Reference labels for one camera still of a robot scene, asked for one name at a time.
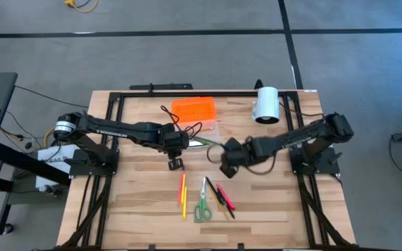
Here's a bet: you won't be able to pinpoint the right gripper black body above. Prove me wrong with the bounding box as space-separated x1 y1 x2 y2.
220 137 260 179

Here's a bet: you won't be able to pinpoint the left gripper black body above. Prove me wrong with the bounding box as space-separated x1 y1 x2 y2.
164 125 190 172

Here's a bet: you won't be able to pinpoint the clear box with orange lid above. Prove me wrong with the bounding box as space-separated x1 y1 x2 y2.
171 96 222 149

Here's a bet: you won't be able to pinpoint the pink pen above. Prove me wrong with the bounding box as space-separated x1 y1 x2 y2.
216 183 236 211

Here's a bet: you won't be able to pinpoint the red pen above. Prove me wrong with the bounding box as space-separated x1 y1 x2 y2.
177 169 185 206

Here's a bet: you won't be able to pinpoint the green-handled scissors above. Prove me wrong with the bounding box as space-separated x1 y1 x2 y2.
193 176 214 224

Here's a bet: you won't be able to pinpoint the yellow marker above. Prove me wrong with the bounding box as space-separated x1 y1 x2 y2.
182 186 188 220

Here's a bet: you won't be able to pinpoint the white box with black print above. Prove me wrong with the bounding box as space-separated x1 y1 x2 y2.
35 144 78 189

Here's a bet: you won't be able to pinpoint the black mounting bar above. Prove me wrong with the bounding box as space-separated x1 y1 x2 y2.
129 82 194 91

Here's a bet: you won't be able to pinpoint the white cylindrical lamp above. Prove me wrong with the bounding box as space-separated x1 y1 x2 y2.
251 79 281 126

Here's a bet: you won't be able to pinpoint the black aluminium frame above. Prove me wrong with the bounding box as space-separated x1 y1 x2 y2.
59 89 357 251

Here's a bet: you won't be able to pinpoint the thin yellow cable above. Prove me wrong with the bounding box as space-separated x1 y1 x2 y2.
0 125 58 148

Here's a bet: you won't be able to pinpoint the black floor cable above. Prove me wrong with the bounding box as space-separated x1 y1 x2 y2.
14 84 90 109

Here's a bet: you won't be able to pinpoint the yellow extension cord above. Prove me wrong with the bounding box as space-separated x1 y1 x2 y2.
64 0 99 14

